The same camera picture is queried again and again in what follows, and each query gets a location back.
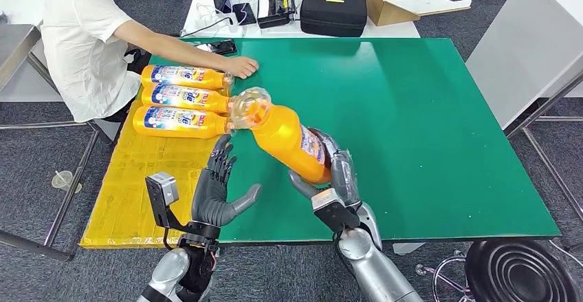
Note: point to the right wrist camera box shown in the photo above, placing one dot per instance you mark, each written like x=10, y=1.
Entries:
x=332, y=208

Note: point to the black zipped carrying case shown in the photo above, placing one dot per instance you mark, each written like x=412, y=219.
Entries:
x=334, y=15

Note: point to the orange detergent bottle clear cap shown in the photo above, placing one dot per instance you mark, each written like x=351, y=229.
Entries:
x=282, y=138
x=182, y=75
x=182, y=124
x=186, y=97

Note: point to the black boxy device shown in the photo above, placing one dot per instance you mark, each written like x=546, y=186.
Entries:
x=275, y=12

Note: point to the person's hand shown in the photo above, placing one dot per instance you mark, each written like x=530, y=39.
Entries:
x=241, y=66

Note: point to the person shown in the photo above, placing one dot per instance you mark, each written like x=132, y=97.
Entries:
x=82, y=40

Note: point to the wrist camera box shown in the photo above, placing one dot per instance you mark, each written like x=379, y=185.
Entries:
x=159, y=197
x=332, y=208

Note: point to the clear plastic cup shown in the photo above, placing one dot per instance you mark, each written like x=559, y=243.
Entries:
x=61, y=180

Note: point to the steel leg frame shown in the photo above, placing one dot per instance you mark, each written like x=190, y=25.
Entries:
x=560, y=119

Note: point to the white flat sheet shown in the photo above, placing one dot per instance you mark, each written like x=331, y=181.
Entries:
x=432, y=3

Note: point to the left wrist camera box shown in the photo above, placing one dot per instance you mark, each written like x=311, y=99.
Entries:
x=159, y=197

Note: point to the black smartphone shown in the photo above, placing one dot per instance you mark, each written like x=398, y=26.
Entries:
x=225, y=46

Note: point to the person's forearm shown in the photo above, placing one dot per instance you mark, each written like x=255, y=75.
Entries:
x=191, y=54

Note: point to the black power bank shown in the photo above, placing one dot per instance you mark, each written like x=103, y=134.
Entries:
x=245, y=14

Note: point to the steel table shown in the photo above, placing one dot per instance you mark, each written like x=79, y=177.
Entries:
x=16, y=46

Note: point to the white table foot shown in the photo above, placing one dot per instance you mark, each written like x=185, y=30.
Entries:
x=408, y=248

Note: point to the black round stool seat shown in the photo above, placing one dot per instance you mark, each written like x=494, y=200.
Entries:
x=519, y=272

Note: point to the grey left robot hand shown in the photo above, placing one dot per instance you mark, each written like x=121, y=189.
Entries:
x=212, y=195

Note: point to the chrome stool base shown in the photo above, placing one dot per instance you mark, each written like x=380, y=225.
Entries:
x=421, y=270

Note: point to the yellow taped cardboard mat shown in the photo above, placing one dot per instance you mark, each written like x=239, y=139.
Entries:
x=136, y=190

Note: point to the white power strip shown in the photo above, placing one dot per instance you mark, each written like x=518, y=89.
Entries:
x=207, y=20

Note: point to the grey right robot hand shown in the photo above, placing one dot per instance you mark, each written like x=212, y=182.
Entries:
x=341, y=177

